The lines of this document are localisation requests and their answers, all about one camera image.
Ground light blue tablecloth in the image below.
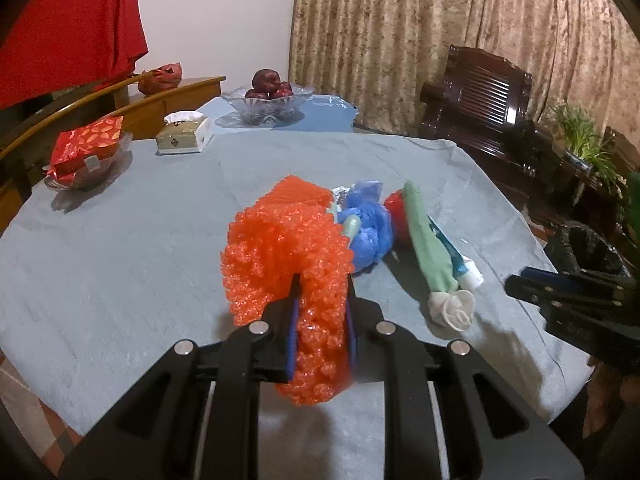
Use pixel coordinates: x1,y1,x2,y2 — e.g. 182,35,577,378
1,131,589,434

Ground person's right hand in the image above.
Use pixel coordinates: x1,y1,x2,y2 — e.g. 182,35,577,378
582,356,639,439

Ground green potted plant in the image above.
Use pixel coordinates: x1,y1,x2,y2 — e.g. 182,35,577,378
551,101,622,195

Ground beige patterned curtain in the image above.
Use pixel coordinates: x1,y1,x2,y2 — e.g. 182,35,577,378
288,0,639,142

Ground dark wooden armchair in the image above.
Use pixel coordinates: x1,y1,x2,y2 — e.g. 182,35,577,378
416,44,557,191

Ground black trash bin bag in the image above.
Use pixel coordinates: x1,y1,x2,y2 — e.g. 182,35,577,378
544,221,631,278

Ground clear plastic snack tray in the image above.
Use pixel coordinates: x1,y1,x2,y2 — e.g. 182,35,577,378
43,133,132,192

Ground green foam sleeve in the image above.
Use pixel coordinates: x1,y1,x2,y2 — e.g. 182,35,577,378
328,200,361,246
402,181,475,333

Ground wooden curved cabinet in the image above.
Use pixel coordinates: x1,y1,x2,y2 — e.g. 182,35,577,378
1,74,226,229

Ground red plastic bag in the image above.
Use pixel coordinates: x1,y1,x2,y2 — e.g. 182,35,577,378
383,190,411,245

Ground red cloth cover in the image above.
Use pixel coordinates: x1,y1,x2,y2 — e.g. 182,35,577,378
1,0,149,108

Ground dark red apples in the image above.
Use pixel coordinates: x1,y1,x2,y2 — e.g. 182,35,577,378
245,68,293,100

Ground blue side table cover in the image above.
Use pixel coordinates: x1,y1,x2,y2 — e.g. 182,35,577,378
198,94,358,134

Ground blue white toothpaste tube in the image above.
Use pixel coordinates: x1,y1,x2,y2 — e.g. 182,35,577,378
428,217,485,292

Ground red snack packet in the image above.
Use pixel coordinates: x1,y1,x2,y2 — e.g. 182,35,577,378
47,116,124,177

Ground blue plastic bag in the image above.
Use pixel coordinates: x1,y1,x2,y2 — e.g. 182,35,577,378
341,180,395,273

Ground tissue box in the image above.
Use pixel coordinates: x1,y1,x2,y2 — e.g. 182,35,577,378
155,110,214,155

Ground glass fruit bowl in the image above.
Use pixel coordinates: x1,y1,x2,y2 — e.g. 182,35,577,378
221,84,314,126

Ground orange foam fruit net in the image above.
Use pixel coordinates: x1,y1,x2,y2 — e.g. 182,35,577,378
256,174,334,208

